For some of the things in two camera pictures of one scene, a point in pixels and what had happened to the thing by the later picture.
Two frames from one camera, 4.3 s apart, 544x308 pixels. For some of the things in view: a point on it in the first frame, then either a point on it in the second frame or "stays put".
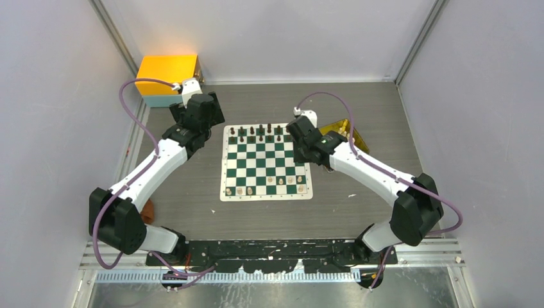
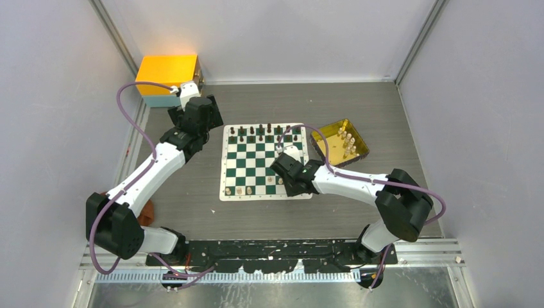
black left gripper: (217, 115) stays put
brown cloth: (147, 212) stays put
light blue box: (161, 100) stays put
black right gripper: (297, 157) → (290, 192)
